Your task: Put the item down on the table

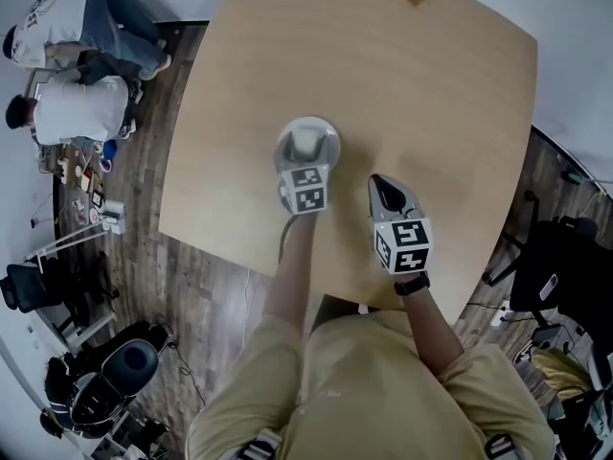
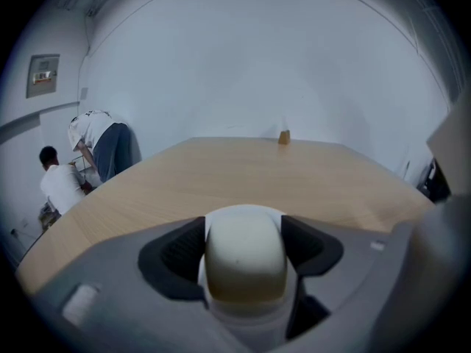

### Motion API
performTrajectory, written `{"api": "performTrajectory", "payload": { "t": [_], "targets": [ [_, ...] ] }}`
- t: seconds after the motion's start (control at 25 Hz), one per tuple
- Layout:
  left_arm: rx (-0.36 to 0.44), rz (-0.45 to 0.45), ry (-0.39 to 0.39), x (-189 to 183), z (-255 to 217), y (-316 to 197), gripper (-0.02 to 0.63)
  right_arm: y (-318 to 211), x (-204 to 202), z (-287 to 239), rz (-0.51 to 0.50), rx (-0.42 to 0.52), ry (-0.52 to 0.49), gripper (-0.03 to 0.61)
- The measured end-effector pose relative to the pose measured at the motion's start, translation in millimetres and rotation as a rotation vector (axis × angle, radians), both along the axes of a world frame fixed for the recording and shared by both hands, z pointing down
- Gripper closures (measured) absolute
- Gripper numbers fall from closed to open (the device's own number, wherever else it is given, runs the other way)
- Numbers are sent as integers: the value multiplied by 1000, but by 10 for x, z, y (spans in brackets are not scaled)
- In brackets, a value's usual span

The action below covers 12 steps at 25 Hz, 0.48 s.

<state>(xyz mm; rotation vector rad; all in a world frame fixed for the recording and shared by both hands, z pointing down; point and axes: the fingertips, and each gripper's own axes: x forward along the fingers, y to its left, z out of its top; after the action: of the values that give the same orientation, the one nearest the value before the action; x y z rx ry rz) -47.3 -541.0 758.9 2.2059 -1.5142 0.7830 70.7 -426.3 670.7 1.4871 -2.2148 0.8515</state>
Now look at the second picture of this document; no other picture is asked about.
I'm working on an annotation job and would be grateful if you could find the pile of assorted clutter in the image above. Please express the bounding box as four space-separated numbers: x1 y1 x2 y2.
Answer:
38 201 63 233

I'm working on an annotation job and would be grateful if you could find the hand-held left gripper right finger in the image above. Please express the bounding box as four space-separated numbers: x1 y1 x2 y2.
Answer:
280 213 419 353

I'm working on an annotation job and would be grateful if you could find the white plate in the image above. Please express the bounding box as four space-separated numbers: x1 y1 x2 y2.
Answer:
198 203 297 349

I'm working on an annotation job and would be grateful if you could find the black office chair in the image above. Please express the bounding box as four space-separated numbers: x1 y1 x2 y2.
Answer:
417 157 453 204

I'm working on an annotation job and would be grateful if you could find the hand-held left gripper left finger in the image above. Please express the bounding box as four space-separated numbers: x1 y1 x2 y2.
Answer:
32 215 236 353

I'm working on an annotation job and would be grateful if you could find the grey wall panel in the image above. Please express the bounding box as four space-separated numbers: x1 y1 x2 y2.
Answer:
25 53 61 100

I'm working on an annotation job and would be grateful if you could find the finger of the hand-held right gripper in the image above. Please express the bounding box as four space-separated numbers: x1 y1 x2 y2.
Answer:
404 86 471 345

